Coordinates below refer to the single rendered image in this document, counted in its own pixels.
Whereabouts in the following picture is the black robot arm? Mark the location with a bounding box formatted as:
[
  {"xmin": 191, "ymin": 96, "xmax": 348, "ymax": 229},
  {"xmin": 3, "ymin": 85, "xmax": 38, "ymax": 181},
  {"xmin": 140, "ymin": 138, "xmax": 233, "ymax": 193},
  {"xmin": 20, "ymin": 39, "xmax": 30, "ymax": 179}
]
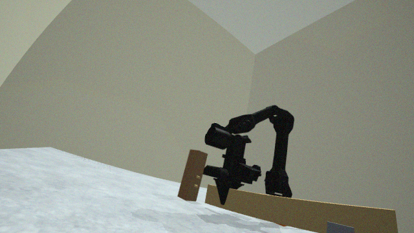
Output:
[{"xmin": 204, "ymin": 105, "xmax": 294, "ymax": 198}]

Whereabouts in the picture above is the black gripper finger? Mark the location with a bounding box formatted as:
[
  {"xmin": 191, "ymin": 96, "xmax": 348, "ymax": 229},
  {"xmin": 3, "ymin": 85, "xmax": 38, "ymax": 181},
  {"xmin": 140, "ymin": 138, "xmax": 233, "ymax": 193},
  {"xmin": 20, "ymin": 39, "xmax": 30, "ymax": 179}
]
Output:
[
  {"xmin": 213, "ymin": 178, "xmax": 234, "ymax": 205},
  {"xmin": 230, "ymin": 183, "xmax": 244, "ymax": 190}
]

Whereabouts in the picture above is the long wooden rail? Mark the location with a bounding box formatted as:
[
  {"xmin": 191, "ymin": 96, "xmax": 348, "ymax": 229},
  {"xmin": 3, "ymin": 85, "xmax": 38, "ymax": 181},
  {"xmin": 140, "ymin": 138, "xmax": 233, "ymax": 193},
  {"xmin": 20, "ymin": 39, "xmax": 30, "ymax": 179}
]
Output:
[{"xmin": 205, "ymin": 184, "xmax": 398, "ymax": 233}]

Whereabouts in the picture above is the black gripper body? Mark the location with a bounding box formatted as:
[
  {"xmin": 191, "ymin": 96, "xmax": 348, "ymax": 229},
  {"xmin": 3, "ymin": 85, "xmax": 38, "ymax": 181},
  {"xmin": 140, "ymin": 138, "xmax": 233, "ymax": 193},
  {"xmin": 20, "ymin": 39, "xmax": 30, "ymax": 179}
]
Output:
[{"xmin": 203, "ymin": 151, "xmax": 252, "ymax": 184}]

